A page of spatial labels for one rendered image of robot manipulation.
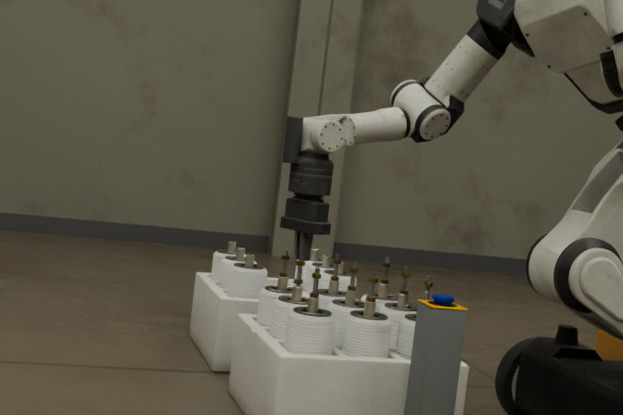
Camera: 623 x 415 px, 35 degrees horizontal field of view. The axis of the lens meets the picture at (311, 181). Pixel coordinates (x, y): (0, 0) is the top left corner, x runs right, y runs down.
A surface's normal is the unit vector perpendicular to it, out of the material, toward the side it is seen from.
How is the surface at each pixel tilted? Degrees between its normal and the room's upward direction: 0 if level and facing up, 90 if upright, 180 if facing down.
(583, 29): 133
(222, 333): 90
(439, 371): 90
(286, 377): 90
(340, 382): 90
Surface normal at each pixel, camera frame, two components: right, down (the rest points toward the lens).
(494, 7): -0.69, -0.35
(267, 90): 0.25, 0.07
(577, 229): -0.65, -0.72
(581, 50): -0.66, 0.63
